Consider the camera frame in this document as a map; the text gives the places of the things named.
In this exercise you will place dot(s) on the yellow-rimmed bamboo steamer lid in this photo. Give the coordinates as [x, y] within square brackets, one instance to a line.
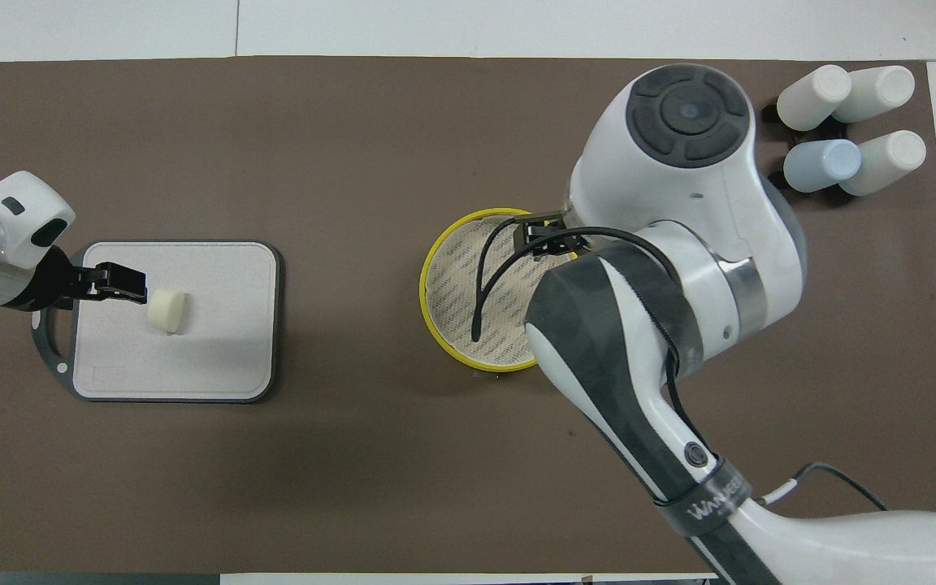
[456, 284]

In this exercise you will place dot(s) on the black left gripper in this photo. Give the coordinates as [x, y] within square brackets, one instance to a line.
[49, 284]

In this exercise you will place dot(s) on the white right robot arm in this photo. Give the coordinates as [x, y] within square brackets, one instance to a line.
[679, 211]

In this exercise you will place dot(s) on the white steamed bun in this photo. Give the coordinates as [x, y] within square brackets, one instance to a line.
[168, 312]

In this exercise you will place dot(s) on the light blue plastic cup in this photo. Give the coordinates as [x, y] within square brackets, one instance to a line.
[821, 165]

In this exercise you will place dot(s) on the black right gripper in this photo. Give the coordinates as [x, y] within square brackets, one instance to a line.
[569, 237]

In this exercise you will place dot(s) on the brown table mat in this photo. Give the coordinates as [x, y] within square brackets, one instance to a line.
[354, 487]

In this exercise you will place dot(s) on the white plastic cup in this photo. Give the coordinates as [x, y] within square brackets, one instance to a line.
[890, 158]
[813, 96]
[882, 89]

